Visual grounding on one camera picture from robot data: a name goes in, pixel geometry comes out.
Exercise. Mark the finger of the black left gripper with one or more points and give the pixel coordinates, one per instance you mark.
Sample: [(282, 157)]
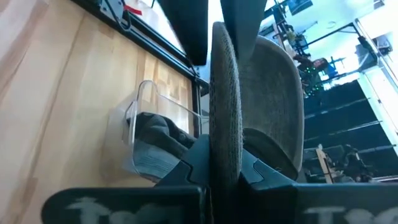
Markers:
[(186, 28), (242, 21)]

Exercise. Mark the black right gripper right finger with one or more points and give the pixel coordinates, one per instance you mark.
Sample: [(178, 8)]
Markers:
[(311, 205)]

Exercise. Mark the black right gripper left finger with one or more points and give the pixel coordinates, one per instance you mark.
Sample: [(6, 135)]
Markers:
[(140, 205)]

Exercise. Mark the wooden easel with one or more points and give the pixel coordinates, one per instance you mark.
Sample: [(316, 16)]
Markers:
[(324, 165)]

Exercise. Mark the clear plastic bin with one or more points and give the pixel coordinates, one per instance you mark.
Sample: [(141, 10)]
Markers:
[(140, 130)]

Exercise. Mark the dark grey folded cloth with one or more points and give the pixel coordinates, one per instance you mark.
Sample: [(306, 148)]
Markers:
[(158, 130)]

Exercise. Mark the black stepped seating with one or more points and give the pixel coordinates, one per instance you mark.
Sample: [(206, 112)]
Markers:
[(342, 124)]

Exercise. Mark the white pillar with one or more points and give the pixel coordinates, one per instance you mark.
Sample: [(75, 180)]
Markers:
[(377, 87)]

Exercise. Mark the silver metal bracket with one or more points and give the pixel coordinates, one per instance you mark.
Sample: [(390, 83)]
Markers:
[(114, 8)]

